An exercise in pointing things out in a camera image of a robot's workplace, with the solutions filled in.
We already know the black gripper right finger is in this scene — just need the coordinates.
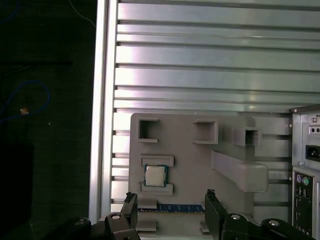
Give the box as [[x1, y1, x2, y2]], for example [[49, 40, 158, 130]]
[[204, 188, 312, 240]]

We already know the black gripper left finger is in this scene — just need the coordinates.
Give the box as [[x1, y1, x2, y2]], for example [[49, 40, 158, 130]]
[[49, 191, 139, 240]]

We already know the silver CPU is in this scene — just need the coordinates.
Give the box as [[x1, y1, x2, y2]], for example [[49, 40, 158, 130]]
[[142, 163, 170, 188]]

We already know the blue RAM stick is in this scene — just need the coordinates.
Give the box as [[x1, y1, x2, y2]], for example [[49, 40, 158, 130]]
[[137, 203, 206, 214]]

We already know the grey parts rack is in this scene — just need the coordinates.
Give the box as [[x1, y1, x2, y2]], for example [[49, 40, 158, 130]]
[[127, 112, 270, 235]]

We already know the rear port panel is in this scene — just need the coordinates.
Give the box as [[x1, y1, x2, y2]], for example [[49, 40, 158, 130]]
[[292, 166, 316, 240]]

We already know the black PC case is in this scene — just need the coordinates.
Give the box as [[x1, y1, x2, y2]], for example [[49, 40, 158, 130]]
[[289, 103, 320, 240]]

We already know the blue floor cable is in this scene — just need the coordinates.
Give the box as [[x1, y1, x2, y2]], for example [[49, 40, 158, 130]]
[[0, 79, 51, 124]]

